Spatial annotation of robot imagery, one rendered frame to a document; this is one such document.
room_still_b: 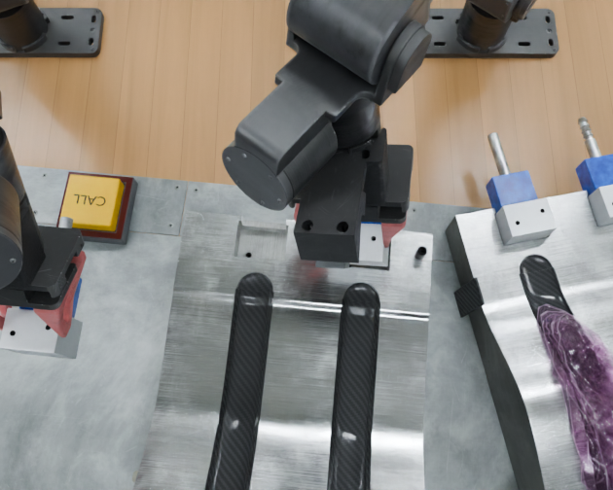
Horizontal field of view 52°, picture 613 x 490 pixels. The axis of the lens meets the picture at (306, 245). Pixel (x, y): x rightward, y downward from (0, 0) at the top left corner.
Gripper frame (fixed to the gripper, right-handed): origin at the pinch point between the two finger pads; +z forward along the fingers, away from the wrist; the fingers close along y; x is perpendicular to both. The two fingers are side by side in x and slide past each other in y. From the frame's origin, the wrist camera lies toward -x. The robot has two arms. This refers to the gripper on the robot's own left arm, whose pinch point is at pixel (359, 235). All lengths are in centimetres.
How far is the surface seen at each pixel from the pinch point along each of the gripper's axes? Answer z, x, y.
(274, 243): 5.1, 2.3, -9.9
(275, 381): 8.1, -12.2, -7.4
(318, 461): 10.1, -18.7, -2.4
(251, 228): 3.9, 3.2, -12.5
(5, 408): 12.2, -16.7, -38.1
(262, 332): 6.4, -7.8, -9.4
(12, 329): -3.7, -14.7, -28.7
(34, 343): -3.0, -15.5, -26.5
